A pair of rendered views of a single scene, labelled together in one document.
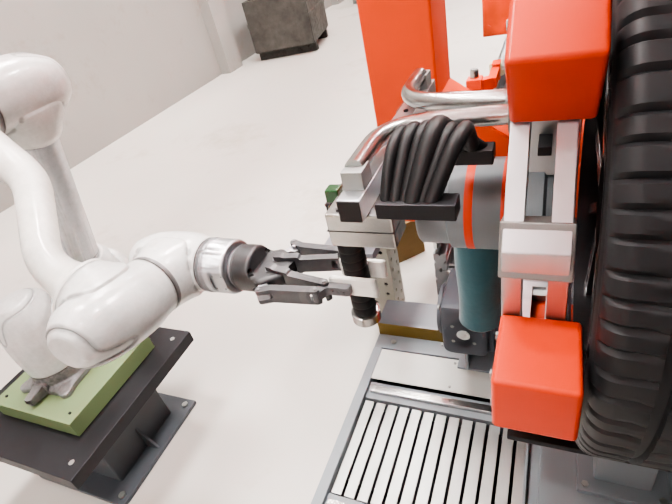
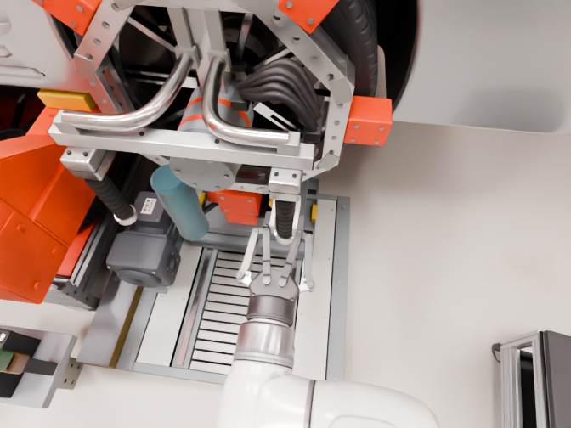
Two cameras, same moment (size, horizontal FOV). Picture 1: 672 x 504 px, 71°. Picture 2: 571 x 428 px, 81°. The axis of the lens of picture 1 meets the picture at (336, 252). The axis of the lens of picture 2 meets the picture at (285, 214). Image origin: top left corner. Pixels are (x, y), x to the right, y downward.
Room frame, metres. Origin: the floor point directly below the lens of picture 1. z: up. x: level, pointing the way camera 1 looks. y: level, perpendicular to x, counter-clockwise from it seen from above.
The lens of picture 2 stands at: (0.65, 0.27, 1.37)
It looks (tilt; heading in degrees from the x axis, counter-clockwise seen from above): 60 degrees down; 248
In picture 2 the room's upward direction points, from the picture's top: straight up
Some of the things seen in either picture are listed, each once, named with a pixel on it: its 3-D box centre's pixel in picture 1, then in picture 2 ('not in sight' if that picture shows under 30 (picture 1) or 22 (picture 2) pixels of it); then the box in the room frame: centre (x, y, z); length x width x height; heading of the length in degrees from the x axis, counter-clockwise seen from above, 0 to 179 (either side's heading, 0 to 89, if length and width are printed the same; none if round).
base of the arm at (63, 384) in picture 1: (56, 368); not in sight; (1.04, 0.86, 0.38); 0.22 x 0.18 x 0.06; 156
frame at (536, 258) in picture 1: (542, 203); (222, 109); (0.56, -0.31, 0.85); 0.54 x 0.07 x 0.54; 150
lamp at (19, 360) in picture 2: not in sight; (11, 362); (1.16, -0.04, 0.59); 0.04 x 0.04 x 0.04; 60
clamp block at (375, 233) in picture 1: (365, 220); (287, 170); (0.52, -0.05, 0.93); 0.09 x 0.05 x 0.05; 60
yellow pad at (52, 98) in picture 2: not in sight; (75, 87); (0.91, -0.73, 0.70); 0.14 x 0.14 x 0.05; 60
